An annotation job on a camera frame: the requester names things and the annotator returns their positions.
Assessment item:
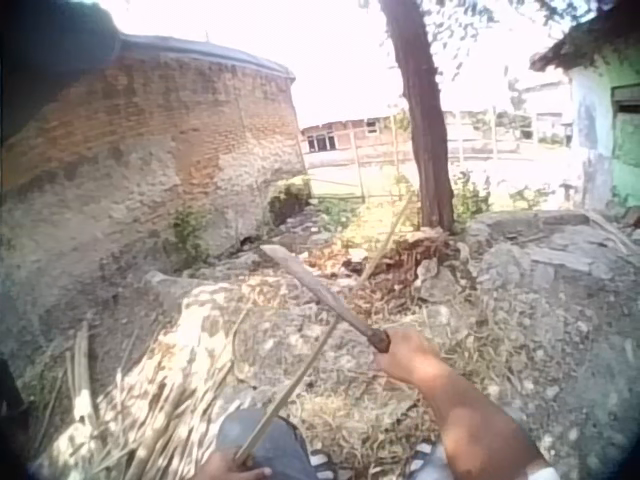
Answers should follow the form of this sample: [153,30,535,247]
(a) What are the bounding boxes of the red brick building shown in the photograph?
[0,32,307,281]

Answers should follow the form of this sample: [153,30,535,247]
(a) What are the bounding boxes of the green painted house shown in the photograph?
[529,9,640,216]

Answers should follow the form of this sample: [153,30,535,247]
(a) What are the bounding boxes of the tree trunk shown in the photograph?
[377,0,456,234]

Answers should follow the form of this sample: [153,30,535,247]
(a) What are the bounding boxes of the heap of dry wood chips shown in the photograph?
[304,227,451,321]

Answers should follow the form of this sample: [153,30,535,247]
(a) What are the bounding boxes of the heap of bamboo strips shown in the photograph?
[29,282,281,480]

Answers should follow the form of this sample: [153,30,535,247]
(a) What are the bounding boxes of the person's legs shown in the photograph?
[214,405,449,480]

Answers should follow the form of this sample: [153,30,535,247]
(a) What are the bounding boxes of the small green shrub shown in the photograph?
[167,204,214,269]

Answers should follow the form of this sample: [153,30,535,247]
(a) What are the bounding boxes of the grey stone slab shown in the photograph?
[469,209,631,291]

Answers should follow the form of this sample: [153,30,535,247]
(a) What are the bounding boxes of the person's left hand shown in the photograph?
[193,449,274,480]

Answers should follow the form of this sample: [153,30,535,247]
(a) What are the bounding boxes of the person's right hand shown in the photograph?
[373,327,444,389]

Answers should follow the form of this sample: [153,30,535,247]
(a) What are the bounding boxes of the machete with wooden handle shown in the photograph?
[259,243,392,355]

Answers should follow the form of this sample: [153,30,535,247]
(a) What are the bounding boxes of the long bamboo stick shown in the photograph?
[233,193,414,465]

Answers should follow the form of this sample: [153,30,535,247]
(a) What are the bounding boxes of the bamboo pole fence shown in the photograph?
[304,107,536,201]

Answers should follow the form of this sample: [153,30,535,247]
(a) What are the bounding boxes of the distant brick building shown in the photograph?
[299,115,396,155]

